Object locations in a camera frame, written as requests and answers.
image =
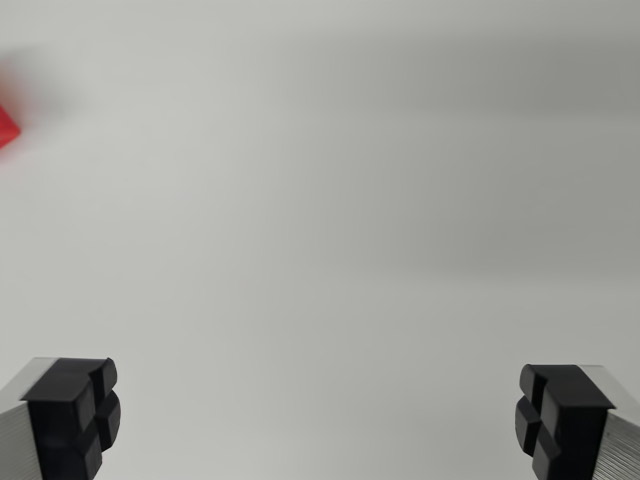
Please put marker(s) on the red plastic cube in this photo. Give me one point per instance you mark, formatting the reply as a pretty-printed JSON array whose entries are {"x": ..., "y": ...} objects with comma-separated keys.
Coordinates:
[{"x": 7, "y": 129}]

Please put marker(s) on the black-padded silver gripper left finger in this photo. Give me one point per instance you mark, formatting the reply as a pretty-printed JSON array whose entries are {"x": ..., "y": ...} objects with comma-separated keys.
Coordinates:
[{"x": 60, "y": 415}]

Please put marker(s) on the black-padded silver gripper right finger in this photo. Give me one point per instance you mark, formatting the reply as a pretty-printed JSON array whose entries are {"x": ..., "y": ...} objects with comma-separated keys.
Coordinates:
[{"x": 575, "y": 420}]

